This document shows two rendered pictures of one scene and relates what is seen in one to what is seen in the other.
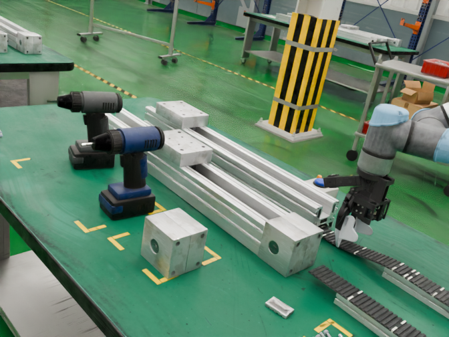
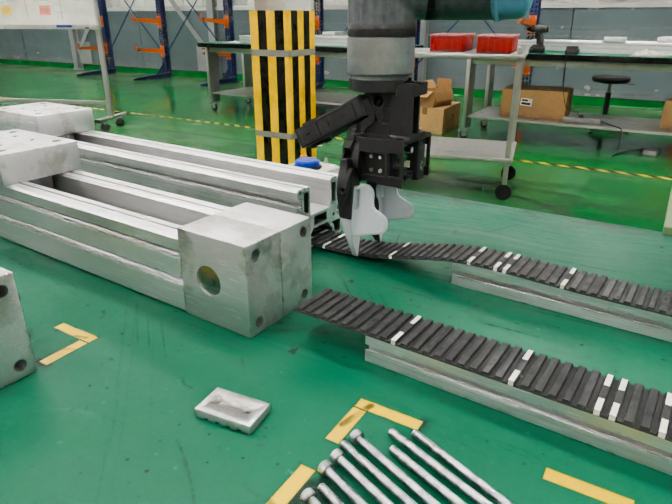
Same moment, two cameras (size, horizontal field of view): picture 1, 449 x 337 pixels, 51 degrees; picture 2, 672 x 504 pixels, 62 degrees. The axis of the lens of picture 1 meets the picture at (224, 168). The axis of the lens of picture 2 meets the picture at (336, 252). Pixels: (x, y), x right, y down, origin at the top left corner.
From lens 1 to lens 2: 53 cm
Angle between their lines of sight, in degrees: 10
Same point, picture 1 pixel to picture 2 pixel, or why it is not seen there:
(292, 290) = (268, 360)
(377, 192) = (399, 115)
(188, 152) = (14, 152)
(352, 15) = (335, 25)
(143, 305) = not seen: outside the picture
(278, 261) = (228, 308)
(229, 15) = (187, 60)
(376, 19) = not seen: hidden behind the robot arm
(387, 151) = (396, 17)
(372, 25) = not seen: hidden behind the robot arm
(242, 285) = (142, 384)
